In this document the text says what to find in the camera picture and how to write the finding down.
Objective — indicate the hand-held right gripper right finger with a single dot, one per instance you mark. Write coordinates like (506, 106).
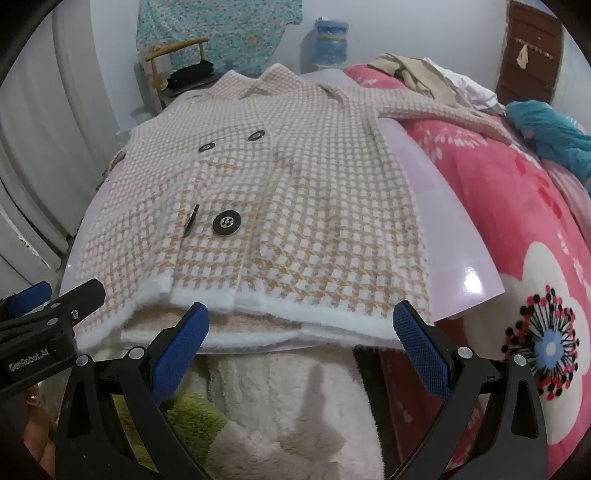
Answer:
(418, 350)

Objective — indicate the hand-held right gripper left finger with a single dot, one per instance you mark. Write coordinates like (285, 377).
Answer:
(184, 350)

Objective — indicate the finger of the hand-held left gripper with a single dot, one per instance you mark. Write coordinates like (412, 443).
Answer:
(30, 295)
(78, 295)

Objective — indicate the beige white houndstooth coat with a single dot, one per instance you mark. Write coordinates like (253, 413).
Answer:
(300, 194)

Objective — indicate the beige clothes pile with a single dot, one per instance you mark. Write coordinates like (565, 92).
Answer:
(415, 74)

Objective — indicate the person's left hand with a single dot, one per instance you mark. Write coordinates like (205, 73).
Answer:
(39, 438)

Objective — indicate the lilac glossy mat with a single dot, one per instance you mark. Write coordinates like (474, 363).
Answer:
(438, 221)

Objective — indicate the white curtain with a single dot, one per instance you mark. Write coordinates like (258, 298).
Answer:
(37, 138)

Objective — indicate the pink floral blanket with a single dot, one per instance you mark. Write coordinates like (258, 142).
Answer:
(498, 207)

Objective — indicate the black folded clothing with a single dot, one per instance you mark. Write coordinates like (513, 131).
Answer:
(191, 73)

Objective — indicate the wooden chair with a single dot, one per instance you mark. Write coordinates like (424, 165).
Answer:
(157, 55)

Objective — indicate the teal crumpled cloth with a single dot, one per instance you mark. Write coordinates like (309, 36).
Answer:
(549, 129)

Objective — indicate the white crumpled cloth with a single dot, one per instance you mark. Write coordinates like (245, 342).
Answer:
(471, 92)

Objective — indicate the white water dispenser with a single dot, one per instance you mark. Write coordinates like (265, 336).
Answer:
(323, 68)

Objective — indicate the turquoise floral hanging cloth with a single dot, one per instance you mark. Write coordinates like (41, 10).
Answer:
(231, 32)

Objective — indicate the brown wooden door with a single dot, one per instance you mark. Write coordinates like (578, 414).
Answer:
(531, 50)

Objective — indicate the blue water bottle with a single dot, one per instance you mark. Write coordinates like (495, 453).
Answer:
(331, 39)

